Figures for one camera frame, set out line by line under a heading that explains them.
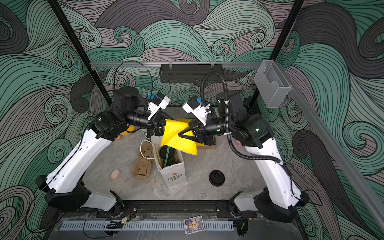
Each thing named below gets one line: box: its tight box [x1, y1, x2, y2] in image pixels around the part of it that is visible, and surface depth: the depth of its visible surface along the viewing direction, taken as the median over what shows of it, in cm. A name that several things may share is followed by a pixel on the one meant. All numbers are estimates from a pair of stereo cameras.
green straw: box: [164, 146, 170, 167], surface depth 79 cm
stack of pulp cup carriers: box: [131, 140, 155, 180], surface depth 86 cm
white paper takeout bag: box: [151, 135, 187, 188], surface depth 69 cm
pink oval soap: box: [110, 169, 121, 180], surface depth 85 cm
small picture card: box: [183, 215, 205, 235], surface depth 69 cm
